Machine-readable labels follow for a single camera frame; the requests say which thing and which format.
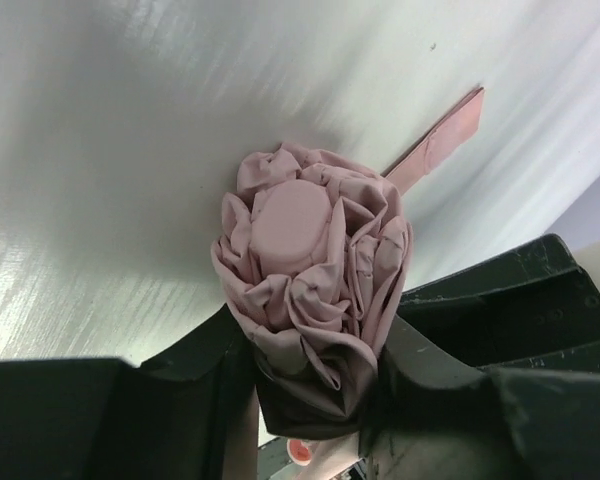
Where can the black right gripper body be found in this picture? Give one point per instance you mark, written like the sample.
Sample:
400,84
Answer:
533,299

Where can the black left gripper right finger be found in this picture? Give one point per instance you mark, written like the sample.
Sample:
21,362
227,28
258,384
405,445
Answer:
439,418

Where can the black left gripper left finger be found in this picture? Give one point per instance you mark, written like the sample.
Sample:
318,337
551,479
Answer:
189,412

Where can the pink and black folding umbrella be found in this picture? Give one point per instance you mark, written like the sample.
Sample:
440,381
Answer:
312,258

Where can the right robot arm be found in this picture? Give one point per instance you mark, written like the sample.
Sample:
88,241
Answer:
420,356

